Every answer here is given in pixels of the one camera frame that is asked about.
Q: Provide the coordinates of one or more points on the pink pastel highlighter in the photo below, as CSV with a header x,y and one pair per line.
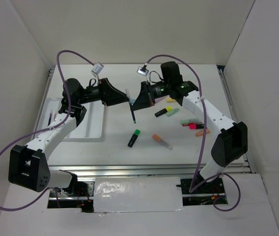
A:
x,y
159,99

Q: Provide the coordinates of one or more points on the green ink pen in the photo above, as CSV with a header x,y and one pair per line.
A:
x,y
130,105

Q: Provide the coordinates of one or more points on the small mint green highlighter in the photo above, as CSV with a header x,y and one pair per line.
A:
x,y
172,112

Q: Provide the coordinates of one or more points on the white compartment tray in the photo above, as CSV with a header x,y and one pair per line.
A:
x,y
89,130

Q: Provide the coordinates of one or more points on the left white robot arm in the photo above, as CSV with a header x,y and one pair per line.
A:
x,y
28,164

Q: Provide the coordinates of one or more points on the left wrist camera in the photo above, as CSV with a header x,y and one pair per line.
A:
x,y
97,68

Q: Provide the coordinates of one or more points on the red cap pen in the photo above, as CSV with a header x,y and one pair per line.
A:
x,y
188,124

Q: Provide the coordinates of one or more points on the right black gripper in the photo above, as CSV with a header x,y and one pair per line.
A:
x,y
143,100

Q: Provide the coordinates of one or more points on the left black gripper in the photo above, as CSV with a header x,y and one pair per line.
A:
x,y
109,95

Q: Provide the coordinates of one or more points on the white foil cover sheet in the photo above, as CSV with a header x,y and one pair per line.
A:
x,y
137,194

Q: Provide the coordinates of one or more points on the yellow pastel highlighter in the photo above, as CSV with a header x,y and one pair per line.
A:
x,y
170,100

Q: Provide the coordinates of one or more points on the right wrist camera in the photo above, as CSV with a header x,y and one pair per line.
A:
x,y
142,70

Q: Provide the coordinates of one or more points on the pink cap black highlighter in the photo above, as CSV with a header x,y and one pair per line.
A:
x,y
196,126

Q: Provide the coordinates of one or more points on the orange cap clear highlighter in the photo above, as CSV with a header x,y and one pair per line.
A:
x,y
162,142

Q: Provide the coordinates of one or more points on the orange translucent highlighter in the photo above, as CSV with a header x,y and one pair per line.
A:
x,y
202,132

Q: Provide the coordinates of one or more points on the mint L-point highlighter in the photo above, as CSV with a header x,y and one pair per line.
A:
x,y
195,120

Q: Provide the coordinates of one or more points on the green cap black highlighter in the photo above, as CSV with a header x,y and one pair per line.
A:
x,y
133,138

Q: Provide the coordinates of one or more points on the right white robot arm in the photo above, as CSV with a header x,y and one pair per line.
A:
x,y
231,138

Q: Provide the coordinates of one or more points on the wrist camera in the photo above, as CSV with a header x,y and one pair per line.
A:
x,y
142,70
97,68

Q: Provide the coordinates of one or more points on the red gel pen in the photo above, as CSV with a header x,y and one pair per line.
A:
x,y
54,115

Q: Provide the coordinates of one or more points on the yellow cap black highlighter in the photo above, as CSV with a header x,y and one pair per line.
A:
x,y
163,111

